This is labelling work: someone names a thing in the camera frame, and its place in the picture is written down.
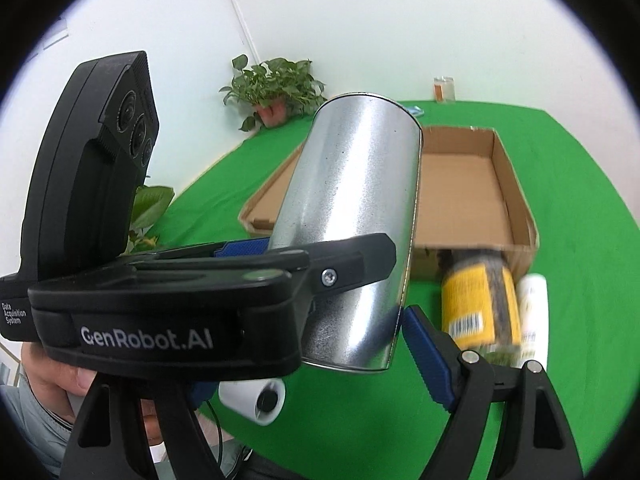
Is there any silver metal can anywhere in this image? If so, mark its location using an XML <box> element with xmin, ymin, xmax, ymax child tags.
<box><xmin>268</xmin><ymin>92</ymin><xmax>424</xmax><ymax>372</ymax></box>

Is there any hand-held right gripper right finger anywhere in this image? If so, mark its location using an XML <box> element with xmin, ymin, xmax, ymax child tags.
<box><xmin>402</xmin><ymin>304</ymin><xmax>586</xmax><ymax>480</ymax></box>

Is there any white plastic bottle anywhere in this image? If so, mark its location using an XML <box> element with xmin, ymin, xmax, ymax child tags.
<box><xmin>515</xmin><ymin>273</ymin><xmax>550</xmax><ymax>367</ymax></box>

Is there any white hair dryer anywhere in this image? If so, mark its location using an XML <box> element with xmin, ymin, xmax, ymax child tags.
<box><xmin>218</xmin><ymin>379</ymin><xmax>287</xmax><ymax>427</ymax></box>

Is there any person's left hand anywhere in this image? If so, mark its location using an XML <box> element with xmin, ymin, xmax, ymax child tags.
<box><xmin>22</xmin><ymin>346</ymin><xmax>98</xmax><ymax>413</ymax></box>

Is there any white wall conduit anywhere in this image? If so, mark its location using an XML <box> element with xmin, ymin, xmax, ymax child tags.
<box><xmin>225</xmin><ymin>0</ymin><xmax>261</xmax><ymax>63</ymax></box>

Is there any yellow label can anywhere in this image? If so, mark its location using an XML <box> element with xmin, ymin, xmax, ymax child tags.
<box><xmin>440</xmin><ymin>249</ymin><xmax>523</xmax><ymax>357</ymax></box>

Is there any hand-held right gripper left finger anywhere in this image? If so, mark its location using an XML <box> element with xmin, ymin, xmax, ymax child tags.
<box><xmin>62</xmin><ymin>370</ymin><xmax>236</xmax><ymax>480</ymax></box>

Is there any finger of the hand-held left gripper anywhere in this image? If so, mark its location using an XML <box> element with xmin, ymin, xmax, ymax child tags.
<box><xmin>116</xmin><ymin>238</ymin><xmax>271</xmax><ymax>264</ymax></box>
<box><xmin>272</xmin><ymin>232</ymin><xmax>397</xmax><ymax>309</ymax></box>

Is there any brown cardboard box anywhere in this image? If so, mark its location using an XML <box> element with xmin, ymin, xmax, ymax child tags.
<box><xmin>237</xmin><ymin>126</ymin><xmax>541</xmax><ymax>283</ymax></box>

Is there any black cable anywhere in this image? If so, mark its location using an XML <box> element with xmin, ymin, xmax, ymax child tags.
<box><xmin>209</xmin><ymin>400</ymin><xmax>253</xmax><ymax>466</ymax></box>

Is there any potted green plant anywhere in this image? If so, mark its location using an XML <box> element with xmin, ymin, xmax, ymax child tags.
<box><xmin>219</xmin><ymin>55</ymin><xmax>328</xmax><ymax>133</ymax></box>

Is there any large leaf plant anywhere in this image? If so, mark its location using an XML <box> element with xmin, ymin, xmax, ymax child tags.
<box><xmin>127</xmin><ymin>185</ymin><xmax>176</xmax><ymax>253</ymax></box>

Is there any glass jar with orange label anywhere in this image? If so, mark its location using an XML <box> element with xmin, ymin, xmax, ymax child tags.
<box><xmin>433</xmin><ymin>76</ymin><xmax>456</xmax><ymax>103</ymax></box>

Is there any person's grey clothing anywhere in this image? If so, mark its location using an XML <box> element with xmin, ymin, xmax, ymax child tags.
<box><xmin>0</xmin><ymin>385</ymin><xmax>81</xmax><ymax>480</ymax></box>

